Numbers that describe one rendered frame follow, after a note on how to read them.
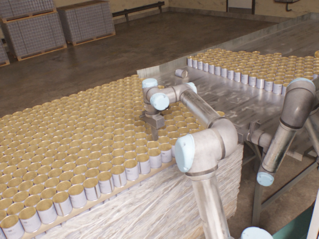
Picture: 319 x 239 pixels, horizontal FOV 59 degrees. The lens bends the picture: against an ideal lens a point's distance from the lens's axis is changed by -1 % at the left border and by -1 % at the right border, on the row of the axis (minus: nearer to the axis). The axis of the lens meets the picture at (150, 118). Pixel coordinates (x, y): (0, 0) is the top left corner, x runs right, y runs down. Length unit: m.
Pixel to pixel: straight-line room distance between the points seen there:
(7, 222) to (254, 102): 1.61
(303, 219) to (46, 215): 1.15
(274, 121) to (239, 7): 8.32
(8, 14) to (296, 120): 7.90
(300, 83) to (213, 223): 0.70
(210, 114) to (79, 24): 8.12
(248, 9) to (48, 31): 6.00
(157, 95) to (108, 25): 8.23
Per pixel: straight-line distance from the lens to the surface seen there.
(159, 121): 1.39
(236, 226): 2.63
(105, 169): 1.43
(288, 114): 1.28
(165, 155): 1.44
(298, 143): 1.70
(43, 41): 8.79
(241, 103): 2.05
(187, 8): 11.88
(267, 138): 1.52
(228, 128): 1.01
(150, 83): 1.33
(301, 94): 1.29
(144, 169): 1.40
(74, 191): 1.34
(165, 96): 1.24
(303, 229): 1.52
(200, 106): 1.16
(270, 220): 2.71
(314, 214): 1.03
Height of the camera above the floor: 2.02
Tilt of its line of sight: 29 degrees down
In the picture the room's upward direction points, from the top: 8 degrees counter-clockwise
